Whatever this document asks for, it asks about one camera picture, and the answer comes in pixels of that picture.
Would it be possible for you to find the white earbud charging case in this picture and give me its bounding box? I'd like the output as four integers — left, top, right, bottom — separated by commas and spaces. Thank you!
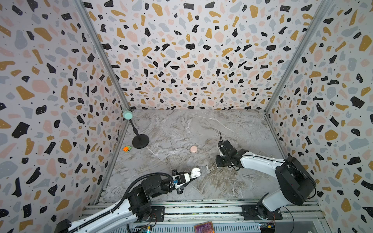
190, 168, 201, 179

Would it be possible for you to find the pink earbud charging case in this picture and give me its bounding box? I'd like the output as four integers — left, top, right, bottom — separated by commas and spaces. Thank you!
190, 146, 198, 153

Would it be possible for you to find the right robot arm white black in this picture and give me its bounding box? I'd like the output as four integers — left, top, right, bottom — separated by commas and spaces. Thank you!
216, 140, 316, 219

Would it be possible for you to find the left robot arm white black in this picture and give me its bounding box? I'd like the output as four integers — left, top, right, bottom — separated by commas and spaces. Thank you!
54, 168, 201, 233

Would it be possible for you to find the pink circuit board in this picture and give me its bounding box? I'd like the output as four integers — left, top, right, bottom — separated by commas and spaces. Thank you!
194, 221, 215, 233

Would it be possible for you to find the green microphone on black stand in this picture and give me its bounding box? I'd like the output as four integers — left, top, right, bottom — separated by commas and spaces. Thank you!
122, 110, 150, 149

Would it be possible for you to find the small orange green toy car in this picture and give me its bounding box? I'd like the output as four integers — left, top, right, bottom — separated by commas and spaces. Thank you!
123, 146, 132, 152

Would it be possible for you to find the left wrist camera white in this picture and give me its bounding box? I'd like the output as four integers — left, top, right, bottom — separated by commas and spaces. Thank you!
173, 173, 185, 188

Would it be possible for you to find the black corrugated cable conduit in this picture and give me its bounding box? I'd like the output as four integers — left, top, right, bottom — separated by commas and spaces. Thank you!
62, 172, 174, 233

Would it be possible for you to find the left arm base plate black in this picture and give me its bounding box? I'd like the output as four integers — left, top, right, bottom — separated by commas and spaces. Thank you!
129, 206, 165, 223

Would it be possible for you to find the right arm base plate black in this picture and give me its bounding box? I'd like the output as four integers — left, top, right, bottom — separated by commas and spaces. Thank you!
241, 204, 283, 220

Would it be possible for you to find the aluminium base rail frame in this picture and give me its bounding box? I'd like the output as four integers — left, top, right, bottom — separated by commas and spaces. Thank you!
78, 199, 330, 233

